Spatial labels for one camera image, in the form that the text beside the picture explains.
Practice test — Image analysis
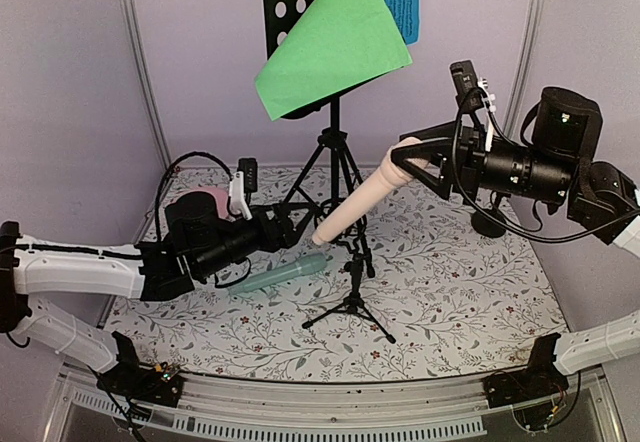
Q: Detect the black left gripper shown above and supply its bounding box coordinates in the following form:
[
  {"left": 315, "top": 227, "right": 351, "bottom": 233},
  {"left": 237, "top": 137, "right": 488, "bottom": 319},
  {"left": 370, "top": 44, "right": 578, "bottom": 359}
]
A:
[{"left": 193, "top": 201, "right": 317, "bottom": 280}]

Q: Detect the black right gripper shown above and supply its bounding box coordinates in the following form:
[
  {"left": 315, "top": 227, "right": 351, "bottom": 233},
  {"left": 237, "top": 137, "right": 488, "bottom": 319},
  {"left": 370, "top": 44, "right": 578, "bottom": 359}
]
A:
[{"left": 390, "top": 119, "right": 574, "bottom": 207}]

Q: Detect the mint green toy microphone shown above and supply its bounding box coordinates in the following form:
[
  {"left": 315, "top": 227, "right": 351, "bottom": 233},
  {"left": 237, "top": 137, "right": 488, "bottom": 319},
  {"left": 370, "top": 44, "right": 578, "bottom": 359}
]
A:
[{"left": 228, "top": 253, "right": 327, "bottom": 295}]

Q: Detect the beige toy microphone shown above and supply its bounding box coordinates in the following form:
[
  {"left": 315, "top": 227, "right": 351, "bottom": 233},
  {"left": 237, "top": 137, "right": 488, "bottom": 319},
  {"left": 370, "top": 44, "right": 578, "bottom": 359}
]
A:
[{"left": 311, "top": 137, "right": 421, "bottom": 246}]

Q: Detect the black small tripod mic stand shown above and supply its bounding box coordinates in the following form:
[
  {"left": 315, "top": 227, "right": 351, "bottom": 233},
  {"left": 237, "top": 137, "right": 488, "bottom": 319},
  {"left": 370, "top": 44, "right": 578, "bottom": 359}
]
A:
[{"left": 302, "top": 216, "right": 396, "bottom": 344}]

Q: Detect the black round-base mic stand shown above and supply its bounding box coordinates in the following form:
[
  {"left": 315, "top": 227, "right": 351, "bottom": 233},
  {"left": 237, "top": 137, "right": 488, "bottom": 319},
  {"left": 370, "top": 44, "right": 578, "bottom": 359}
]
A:
[{"left": 471, "top": 192, "right": 506, "bottom": 239}]

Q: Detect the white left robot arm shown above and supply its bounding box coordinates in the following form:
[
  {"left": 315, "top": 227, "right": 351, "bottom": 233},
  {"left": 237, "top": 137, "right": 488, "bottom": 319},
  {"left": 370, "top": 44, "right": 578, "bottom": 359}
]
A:
[{"left": 1, "top": 190, "right": 315, "bottom": 396}]

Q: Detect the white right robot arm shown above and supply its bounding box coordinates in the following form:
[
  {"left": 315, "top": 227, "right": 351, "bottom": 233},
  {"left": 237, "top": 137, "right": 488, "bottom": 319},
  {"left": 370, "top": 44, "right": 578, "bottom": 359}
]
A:
[{"left": 390, "top": 87, "right": 639, "bottom": 255}]

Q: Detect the pink round pad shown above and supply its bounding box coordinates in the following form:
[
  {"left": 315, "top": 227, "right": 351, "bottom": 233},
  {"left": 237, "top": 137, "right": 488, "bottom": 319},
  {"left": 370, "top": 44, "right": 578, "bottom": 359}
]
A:
[{"left": 190, "top": 186, "right": 230, "bottom": 219}]

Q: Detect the floral patterned table mat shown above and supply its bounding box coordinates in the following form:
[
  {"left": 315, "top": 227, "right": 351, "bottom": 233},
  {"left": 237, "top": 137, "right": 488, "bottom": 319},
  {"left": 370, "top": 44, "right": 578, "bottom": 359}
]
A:
[{"left": 105, "top": 183, "right": 567, "bottom": 382}]

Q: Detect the green paper sheet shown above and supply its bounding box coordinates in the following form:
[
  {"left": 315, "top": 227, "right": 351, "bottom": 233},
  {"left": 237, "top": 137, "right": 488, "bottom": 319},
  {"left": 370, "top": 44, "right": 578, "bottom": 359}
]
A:
[{"left": 255, "top": 0, "right": 412, "bottom": 120}]

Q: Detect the black tripod music stand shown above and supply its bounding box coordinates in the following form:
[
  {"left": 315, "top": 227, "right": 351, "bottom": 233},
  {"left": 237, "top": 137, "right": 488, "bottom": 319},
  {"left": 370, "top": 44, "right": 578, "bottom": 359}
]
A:
[{"left": 258, "top": 0, "right": 414, "bottom": 279}]

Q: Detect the black right cable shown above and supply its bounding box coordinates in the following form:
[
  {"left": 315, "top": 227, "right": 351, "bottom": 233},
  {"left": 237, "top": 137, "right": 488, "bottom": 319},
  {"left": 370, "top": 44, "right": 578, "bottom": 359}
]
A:
[{"left": 449, "top": 86, "right": 640, "bottom": 244}]

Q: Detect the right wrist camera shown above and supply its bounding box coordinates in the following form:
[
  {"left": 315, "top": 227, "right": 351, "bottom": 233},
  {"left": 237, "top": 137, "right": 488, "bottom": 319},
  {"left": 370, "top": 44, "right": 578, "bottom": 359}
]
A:
[{"left": 449, "top": 60, "right": 496, "bottom": 115}]

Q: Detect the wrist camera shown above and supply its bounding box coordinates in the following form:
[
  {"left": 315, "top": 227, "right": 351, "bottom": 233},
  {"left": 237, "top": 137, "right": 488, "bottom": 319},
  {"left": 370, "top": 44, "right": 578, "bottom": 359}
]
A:
[
  {"left": 449, "top": 60, "right": 496, "bottom": 115},
  {"left": 228, "top": 157, "right": 258, "bottom": 220}
]

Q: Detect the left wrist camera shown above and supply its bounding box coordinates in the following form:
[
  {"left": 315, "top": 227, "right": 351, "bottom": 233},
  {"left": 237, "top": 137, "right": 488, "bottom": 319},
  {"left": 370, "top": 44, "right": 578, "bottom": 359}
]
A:
[{"left": 228, "top": 157, "right": 258, "bottom": 220}]

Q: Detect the black braided left cable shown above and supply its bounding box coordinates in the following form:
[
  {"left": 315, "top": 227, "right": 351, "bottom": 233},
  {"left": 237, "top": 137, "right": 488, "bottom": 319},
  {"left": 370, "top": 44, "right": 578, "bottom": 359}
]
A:
[{"left": 153, "top": 150, "right": 236, "bottom": 243}]

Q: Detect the right metal frame post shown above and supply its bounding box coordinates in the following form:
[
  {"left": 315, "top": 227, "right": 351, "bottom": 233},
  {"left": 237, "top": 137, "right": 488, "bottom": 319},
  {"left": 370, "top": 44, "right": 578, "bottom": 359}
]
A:
[{"left": 498, "top": 0, "right": 545, "bottom": 142}]

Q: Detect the metal frame post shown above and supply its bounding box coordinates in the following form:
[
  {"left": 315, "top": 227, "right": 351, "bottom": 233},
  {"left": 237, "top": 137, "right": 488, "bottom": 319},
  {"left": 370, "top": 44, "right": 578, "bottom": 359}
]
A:
[
  {"left": 498, "top": 0, "right": 545, "bottom": 142},
  {"left": 119, "top": 0, "right": 171, "bottom": 168}
]

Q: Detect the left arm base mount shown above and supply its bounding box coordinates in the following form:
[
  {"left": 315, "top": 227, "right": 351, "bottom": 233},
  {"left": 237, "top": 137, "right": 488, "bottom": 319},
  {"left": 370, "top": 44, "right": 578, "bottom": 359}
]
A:
[{"left": 96, "top": 331, "right": 185, "bottom": 408}]

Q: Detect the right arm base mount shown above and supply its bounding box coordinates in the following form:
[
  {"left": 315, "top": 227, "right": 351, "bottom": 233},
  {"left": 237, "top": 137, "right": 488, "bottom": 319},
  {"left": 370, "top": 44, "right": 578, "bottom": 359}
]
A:
[{"left": 481, "top": 333, "right": 582, "bottom": 434}]

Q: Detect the front metal rail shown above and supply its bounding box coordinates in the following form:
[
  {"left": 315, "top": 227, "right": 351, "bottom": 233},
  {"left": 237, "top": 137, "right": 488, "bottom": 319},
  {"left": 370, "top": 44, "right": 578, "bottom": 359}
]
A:
[{"left": 44, "top": 366, "right": 625, "bottom": 441}]

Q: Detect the left metal frame post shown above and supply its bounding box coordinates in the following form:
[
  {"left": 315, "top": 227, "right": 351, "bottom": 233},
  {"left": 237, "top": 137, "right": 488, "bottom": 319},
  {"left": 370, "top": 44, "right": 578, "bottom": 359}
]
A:
[{"left": 119, "top": 0, "right": 171, "bottom": 168}]

